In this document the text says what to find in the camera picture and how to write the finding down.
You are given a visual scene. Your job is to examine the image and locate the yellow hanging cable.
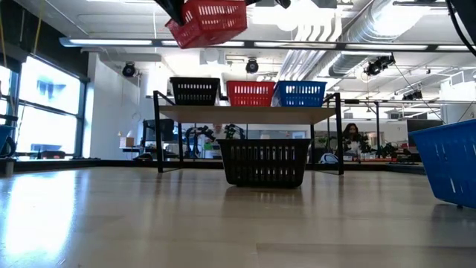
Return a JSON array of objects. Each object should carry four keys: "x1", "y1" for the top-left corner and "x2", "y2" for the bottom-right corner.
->
[{"x1": 32, "y1": 0, "x2": 43, "y2": 56}]

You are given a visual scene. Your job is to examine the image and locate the wooden shelf with black legs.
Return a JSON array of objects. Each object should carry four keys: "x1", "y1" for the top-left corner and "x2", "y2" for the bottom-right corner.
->
[{"x1": 152, "y1": 90, "x2": 345, "y2": 176}]

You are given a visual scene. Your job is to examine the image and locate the black background rig frame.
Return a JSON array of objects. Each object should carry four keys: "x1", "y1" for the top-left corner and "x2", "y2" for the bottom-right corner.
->
[{"x1": 344, "y1": 98, "x2": 476, "y2": 162}]

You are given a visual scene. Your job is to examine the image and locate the silver ventilation duct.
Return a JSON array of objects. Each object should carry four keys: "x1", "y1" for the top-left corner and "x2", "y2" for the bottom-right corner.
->
[{"x1": 327, "y1": 0, "x2": 451, "y2": 78}]

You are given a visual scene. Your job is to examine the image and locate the black ceiling track light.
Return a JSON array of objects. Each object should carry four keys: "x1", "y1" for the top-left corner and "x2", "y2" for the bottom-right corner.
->
[
  {"x1": 363, "y1": 54, "x2": 396, "y2": 77},
  {"x1": 402, "y1": 89, "x2": 424, "y2": 101}
]

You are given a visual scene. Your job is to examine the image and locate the black slotted plastic basket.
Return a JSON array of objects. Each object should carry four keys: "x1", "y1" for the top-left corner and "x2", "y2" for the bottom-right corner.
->
[
  {"x1": 170, "y1": 77, "x2": 221, "y2": 106},
  {"x1": 217, "y1": 138, "x2": 312, "y2": 188}
]

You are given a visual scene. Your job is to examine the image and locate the person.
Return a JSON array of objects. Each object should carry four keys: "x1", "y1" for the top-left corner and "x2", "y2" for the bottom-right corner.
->
[
  {"x1": 341, "y1": 122, "x2": 364, "y2": 157},
  {"x1": 210, "y1": 124, "x2": 228, "y2": 150}
]

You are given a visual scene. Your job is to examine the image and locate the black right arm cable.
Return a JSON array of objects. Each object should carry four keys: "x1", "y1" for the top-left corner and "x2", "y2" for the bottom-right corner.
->
[{"x1": 445, "y1": 0, "x2": 476, "y2": 58}]

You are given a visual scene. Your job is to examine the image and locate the green potted plants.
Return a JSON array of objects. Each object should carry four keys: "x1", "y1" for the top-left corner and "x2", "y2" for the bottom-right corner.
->
[{"x1": 375, "y1": 142, "x2": 401, "y2": 160}]

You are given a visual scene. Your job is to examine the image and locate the black metal rail frame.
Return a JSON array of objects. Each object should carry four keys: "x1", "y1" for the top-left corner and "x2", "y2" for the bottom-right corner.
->
[
  {"x1": 386, "y1": 162, "x2": 427, "y2": 176},
  {"x1": 0, "y1": 158, "x2": 157, "y2": 174}
]

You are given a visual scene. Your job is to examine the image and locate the black computer monitor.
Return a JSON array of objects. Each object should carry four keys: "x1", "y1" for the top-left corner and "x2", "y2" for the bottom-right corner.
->
[
  {"x1": 143, "y1": 118, "x2": 176, "y2": 142},
  {"x1": 406, "y1": 118, "x2": 445, "y2": 135}
]

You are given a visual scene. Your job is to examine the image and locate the large bright window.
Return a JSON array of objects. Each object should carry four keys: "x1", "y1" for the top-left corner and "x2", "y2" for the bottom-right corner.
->
[{"x1": 0, "y1": 55, "x2": 90, "y2": 159}]

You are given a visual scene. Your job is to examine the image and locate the long linear light fixture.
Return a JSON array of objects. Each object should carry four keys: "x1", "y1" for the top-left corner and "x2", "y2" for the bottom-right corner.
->
[{"x1": 59, "y1": 36, "x2": 476, "y2": 53}]

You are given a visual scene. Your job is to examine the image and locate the blue rounded object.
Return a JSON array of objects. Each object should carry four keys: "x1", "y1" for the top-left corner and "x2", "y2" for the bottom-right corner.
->
[{"x1": 0, "y1": 124, "x2": 18, "y2": 159}]

